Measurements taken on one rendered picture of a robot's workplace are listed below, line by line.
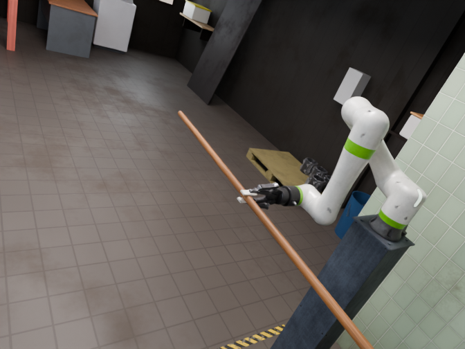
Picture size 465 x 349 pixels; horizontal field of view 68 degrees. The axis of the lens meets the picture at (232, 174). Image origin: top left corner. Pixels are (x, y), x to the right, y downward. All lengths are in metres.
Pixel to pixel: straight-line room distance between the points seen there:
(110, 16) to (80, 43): 1.10
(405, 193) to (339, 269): 0.48
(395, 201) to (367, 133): 0.38
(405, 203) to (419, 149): 0.81
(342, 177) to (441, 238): 1.01
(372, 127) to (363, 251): 0.60
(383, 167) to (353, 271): 0.50
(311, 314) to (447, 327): 0.80
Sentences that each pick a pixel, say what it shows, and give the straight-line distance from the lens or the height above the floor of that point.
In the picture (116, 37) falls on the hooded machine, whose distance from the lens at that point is 7.73.
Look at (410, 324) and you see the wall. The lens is 2.51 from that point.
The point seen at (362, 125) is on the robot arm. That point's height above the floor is 1.62.
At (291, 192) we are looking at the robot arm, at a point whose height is 1.23.
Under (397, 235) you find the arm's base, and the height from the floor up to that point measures 1.23.
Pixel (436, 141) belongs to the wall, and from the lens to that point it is 2.34.
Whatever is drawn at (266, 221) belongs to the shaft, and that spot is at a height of 1.20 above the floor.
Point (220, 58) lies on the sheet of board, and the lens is 6.50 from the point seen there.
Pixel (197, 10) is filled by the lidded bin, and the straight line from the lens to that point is 7.60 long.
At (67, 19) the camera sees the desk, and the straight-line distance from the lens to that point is 6.69.
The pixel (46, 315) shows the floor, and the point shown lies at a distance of 2.33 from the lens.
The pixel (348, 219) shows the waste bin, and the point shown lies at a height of 0.25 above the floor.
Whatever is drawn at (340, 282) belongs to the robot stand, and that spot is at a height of 0.89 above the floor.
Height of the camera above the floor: 1.87
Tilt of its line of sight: 26 degrees down
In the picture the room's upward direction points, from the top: 23 degrees clockwise
